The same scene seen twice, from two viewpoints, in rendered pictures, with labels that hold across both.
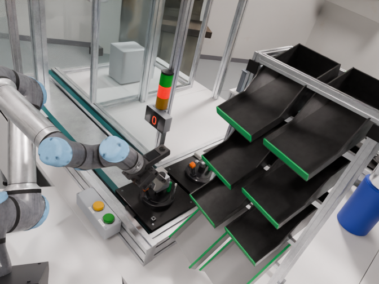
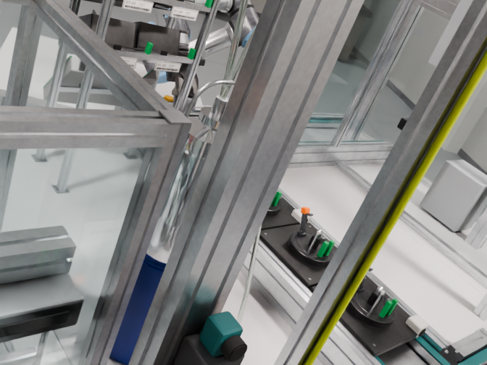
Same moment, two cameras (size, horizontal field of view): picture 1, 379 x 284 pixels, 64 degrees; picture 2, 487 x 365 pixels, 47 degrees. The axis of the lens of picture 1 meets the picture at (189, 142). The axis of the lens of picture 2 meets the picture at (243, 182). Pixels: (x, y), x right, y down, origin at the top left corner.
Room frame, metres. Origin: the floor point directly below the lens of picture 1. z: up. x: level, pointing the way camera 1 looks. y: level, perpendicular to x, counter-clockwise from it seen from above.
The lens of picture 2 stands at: (1.29, -1.84, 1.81)
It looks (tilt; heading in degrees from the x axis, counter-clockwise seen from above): 26 degrees down; 94
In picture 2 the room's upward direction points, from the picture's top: 23 degrees clockwise
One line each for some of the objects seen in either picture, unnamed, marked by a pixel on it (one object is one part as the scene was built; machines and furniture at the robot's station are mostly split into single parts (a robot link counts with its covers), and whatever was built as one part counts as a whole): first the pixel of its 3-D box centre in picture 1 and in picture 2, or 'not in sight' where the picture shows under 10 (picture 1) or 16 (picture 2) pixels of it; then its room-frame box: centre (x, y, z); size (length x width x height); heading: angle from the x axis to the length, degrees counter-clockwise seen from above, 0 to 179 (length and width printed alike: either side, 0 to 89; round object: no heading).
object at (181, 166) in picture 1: (202, 167); not in sight; (1.07, -0.09, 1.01); 0.24 x 0.24 x 0.13; 53
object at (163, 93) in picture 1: (164, 90); not in sight; (1.08, 0.15, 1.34); 0.05 x 0.05 x 0.05
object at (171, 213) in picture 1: (156, 198); not in sight; (0.87, 0.07, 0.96); 0.24 x 0.24 x 0.02; 53
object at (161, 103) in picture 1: (162, 101); not in sight; (1.08, 0.15, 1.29); 0.05 x 0.05 x 0.05
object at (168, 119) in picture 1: (162, 100); not in sight; (1.08, 0.15, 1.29); 0.12 x 0.05 x 0.25; 53
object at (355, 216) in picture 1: (366, 205); (148, 295); (1.14, -0.89, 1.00); 0.16 x 0.16 x 0.27
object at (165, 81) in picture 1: (166, 79); not in sight; (1.08, 0.15, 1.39); 0.05 x 0.05 x 0.05
